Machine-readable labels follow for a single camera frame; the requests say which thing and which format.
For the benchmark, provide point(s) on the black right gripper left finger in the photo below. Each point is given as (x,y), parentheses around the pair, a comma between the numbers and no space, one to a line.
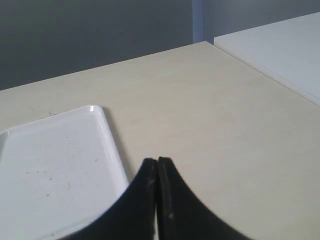
(132,216)

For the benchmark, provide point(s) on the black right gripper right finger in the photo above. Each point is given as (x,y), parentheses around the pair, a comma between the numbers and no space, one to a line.
(181,215)

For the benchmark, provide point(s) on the white plastic tray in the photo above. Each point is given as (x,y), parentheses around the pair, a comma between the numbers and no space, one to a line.
(58,174)

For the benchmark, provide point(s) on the white side table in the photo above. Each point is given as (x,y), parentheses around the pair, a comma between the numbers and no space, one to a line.
(287,51)

